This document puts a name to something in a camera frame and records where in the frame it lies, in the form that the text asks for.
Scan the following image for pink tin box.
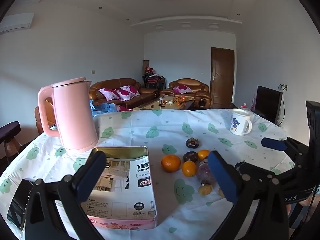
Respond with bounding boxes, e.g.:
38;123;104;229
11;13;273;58
81;146;158;230

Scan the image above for white green-print tablecloth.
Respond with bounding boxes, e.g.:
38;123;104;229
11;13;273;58
0;108;300;240

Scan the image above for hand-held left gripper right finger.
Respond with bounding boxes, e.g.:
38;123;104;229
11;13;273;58
207;151;292;240

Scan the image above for brown leather armchair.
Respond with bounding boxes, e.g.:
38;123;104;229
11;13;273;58
160;78;212;109
34;97;57;134

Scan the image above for brown wooden door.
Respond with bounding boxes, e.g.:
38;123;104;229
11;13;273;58
211;47;235;108

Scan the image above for blue plaid cloth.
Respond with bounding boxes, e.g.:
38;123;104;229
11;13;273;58
89;99;120;117

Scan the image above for white air conditioner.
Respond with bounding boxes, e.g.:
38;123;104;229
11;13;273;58
0;13;34;34

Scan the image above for printed paper sheet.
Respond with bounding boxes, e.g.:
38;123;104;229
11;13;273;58
94;155;154;217

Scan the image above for black smartphone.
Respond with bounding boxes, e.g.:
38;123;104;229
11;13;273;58
7;179;34;230

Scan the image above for mandarin orange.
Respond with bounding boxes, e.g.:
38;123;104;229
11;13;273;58
161;154;181;173
197;149;210;161
182;161;197;177

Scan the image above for black television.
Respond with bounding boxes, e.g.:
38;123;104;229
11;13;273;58
256;85;282;125

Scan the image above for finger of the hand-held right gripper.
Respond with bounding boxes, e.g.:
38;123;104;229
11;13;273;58
235;162;300;180
261;137;311;167

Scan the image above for dark round stool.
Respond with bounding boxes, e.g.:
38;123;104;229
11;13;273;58
0;121;23;164

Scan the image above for wooden coffee table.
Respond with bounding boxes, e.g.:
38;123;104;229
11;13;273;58
132;95;195;111

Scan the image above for purple passion fruit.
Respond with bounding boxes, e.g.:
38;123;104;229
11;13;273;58
196;164;217;185

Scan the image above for dark purple mangosteen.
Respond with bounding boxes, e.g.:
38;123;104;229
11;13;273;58
183;151;199;163
185;137;202;150

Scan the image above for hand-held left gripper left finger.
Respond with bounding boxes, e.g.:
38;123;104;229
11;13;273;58
24;151;108;240

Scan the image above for brown leather long sofa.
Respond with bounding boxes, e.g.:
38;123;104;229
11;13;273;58
89;78;160;109

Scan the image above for black power cable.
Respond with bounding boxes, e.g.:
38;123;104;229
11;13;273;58
277;85;287;127

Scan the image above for heap of orange fruits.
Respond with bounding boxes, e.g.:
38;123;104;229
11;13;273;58
174;96;192;105

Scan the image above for pink floral pillow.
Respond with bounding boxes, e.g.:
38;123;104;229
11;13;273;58
99;88;120;102
173;85;192;94
116;85;140;101

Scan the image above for stacked dark chairs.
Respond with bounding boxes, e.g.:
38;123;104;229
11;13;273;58
142;73;166;92

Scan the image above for pink electric kettle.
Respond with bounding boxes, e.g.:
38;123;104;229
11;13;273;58
37;77;99;153

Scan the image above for white printed mug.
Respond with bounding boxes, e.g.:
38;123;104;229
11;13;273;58
230;109;252;136

